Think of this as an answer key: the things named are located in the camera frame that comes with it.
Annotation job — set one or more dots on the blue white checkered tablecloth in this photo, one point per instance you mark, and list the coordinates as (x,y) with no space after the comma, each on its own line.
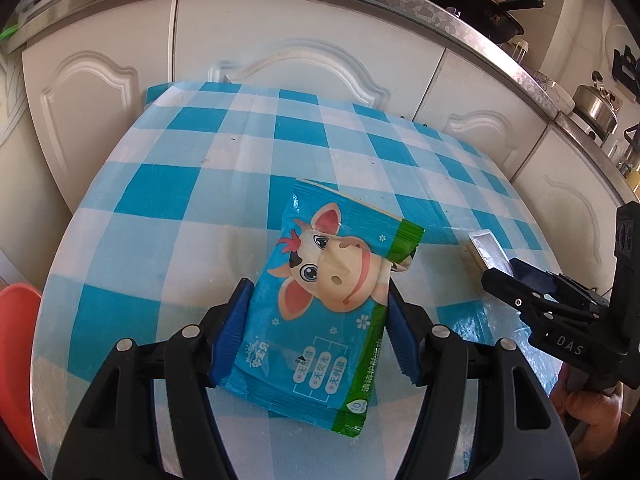
(200,195)

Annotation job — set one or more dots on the steel kettle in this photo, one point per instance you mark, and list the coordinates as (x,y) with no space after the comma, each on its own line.
(595,105)

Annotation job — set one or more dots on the pink plastic bucket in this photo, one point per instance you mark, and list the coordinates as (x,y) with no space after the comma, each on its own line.
(17,360)

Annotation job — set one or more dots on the cream refrigerator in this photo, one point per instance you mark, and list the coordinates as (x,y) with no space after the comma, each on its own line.
(20,170)

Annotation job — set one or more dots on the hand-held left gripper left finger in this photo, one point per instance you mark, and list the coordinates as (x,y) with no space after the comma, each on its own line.
(227,340)

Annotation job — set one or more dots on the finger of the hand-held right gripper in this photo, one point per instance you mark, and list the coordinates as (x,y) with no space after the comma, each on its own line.
(505,287)
(530,272)

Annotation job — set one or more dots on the blue green wipes packet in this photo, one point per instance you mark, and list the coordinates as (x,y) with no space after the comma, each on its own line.
(320,285)

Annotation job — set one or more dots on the person's right hand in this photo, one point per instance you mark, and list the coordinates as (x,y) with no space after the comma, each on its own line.
(595,410)

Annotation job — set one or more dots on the green plastic clip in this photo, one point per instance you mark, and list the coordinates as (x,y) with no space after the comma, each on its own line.
(9,33)

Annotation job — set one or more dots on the black wok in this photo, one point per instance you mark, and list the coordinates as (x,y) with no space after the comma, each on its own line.
(475,7)

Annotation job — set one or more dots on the white cabinet door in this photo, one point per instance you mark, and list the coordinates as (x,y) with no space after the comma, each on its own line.
(90,110)
(300,25)
(480,105)
(565,195)

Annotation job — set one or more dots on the silver foil box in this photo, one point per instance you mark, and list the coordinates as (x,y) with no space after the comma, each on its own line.
(487,251)

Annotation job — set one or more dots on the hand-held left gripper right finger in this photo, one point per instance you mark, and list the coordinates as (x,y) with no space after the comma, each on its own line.
(405,345)

